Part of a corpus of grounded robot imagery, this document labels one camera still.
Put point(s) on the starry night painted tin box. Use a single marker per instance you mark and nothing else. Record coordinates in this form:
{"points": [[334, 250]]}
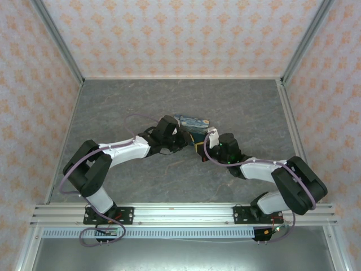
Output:
{"points": [[191, 122]]}

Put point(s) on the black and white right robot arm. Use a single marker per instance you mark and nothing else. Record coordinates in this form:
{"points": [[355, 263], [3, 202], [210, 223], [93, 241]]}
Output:
{"points": [[299, 183]]}

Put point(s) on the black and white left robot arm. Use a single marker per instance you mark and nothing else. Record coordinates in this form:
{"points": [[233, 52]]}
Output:
{"points": [[93, 172]]}

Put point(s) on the small circuit board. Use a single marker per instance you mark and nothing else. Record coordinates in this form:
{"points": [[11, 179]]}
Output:
{"points": [[275, 229], [108, 232]]}

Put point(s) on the grey metal sheet panel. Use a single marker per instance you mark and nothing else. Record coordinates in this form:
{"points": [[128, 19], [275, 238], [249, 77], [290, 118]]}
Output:
{"points": [[180, 254]]}

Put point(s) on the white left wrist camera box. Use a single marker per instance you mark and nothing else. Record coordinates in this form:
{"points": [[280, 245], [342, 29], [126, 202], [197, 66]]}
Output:
{"points": [[175, 131]]}

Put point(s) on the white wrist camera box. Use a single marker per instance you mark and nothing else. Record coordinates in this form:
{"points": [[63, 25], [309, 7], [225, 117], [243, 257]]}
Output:
{"points": [[175, 131], [213, 138]]}

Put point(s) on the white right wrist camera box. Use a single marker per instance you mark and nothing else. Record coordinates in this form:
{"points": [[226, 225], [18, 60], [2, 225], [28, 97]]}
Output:
{"points": [[213, 138]]}

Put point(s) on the aluminium rail beam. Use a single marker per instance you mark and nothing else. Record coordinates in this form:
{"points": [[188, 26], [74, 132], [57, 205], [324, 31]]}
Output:
{"points": [[183, 214]]}

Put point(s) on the aluminium table side rail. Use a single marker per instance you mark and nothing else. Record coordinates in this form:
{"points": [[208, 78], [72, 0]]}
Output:
{"points": [[66, 135], [287, 113]]}

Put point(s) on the aluminium frame post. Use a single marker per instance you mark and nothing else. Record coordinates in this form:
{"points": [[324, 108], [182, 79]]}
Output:
{"points": [[60, 42], [306, 39]]}

